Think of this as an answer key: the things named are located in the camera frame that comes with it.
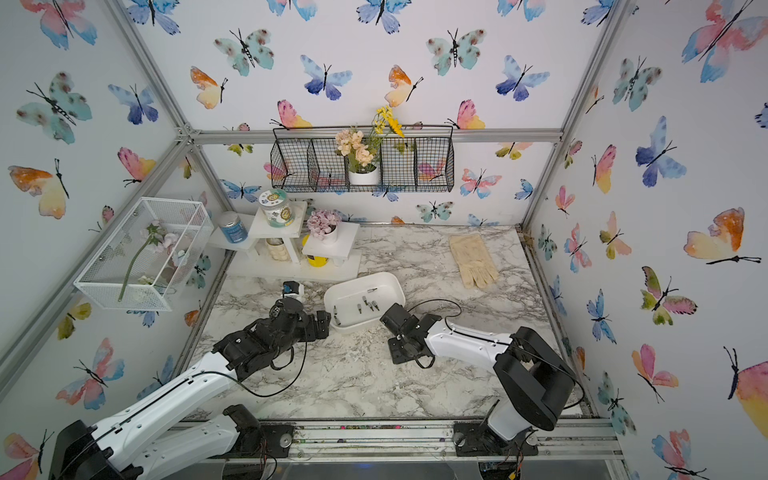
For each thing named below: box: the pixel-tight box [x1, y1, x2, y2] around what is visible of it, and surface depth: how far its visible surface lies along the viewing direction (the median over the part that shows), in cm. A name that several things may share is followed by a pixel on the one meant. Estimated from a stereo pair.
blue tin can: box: [218, 212, 248, 244], surface depth 93 cm
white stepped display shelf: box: [210, 201, 361, 280], surface depth 107 cm
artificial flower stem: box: [117, 222, 160, 303], surface depth 75 cm
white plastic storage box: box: [324, 272, 406, 333], surface depth 100 cm
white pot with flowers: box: [335, 105, 405, 186], surface depth 84 cm
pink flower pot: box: [307, 210, 342, 243], surface depth 89 cm
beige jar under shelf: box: [265, 237, 291, 262], surface depth 107 cm
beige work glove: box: [449, 234, 499, 289], surface depth 111 cm
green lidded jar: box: [258, 189, 295, 228], surface depth 87 cm
